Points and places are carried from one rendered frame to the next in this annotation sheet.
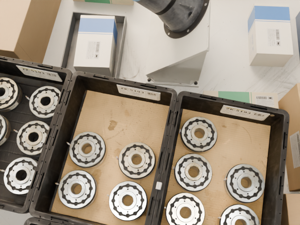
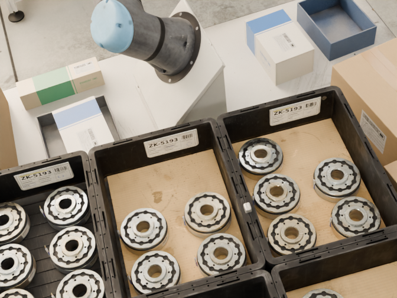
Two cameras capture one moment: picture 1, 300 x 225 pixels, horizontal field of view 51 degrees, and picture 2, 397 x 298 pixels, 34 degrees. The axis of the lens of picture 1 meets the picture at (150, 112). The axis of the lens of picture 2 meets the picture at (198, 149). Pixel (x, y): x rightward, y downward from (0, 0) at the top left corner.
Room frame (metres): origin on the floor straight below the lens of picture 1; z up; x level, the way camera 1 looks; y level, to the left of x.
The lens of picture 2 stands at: (-0.53, 0.35, 2.06)
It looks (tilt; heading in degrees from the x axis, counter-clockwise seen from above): 53 degrees down; 336
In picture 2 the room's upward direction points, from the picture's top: 9 degrees counter-clockwise
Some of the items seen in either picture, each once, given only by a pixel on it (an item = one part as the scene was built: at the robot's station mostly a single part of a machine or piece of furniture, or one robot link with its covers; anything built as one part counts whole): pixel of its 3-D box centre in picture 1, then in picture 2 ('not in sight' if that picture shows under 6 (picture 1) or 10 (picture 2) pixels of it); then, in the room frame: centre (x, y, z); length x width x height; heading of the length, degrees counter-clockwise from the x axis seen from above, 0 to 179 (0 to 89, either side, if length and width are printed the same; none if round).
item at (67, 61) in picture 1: (94, 49); (84, 145); (0.60, 0.18, 0.73); 0.27 x 0.20 x 0.05; 169
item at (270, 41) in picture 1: (268, 35); (278, 45); (0.59, -0.44, 0.75); 0.20 x 0.12 x 0.09; 172
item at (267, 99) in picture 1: (238, 103); not in sight; (0.35, -0.30, 0.73); 0.24 x 0.06 x 0.06; 83
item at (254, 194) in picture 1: (245, 182); (337, 176); (0.08, -0.24, 0.86); 0.10 x 0.10 x 0.01
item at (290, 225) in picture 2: (185, 212); (291, 233); (0.01, -0.07, 0.86); 0.05 x 0.05 x 0.01
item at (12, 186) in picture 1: (22, 175); (80, 291); (0.14, 0.36, 0.86); 0.10 x 0.10 x 0.01
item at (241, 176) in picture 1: (246, 182); (337, 175); (0.08, -0.24, 0.86); 0.05 x 0.05 x 0.01
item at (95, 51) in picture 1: (97, 47); (87, 139); (0.59, 0.17, 0.75); 0.20 x 0.12 x 0.09; 173
